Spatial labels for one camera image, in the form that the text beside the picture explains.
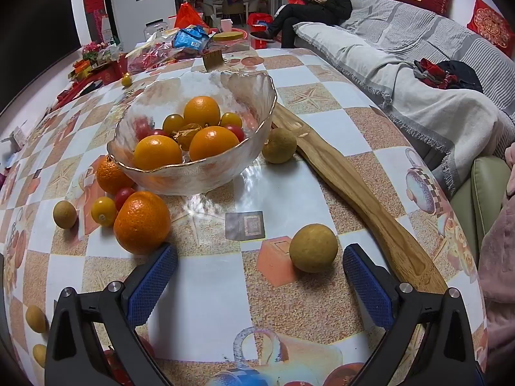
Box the black television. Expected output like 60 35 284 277
0 0 83 107

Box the clear glass bowl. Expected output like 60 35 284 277
107 70 278 196

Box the orange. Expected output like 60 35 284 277
134 135 183 170
96 156 135 196
113 191 172 255
183 96 221 126
189 126 241 162

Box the long wooden tray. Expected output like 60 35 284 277
270 105 448 295

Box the small wooden tray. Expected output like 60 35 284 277
202 49 224 70

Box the pink plush cloth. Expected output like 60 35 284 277
477 142 515 371

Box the clear plastic container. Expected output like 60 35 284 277
142 19 167 43

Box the dining table with chairs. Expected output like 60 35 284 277
201 0 258 25

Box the clear bag of red snacks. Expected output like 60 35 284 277
126 34 182 74

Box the grey striped sofa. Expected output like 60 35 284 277
282 0 515 194

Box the brown longan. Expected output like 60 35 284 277
262 127 298 165
53 200 78 229
25 305 48 334
289 224 339 273

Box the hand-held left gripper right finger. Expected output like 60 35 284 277
342 243 487 386

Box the red plastic bag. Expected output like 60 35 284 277
174 3 210 30

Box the yellow-lid container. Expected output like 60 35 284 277
212 30 246 43

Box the red gift box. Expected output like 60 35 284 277
66 58 129 87

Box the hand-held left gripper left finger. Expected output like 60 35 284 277
44 242 179 386

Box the light grey fringed blanket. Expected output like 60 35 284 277
293 22 515 198

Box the dark and red clothes bundle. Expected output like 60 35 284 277
414 58 483 93

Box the blue snack bag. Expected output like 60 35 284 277
172 25 211 52

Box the white paper card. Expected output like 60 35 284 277
0 126 25 147

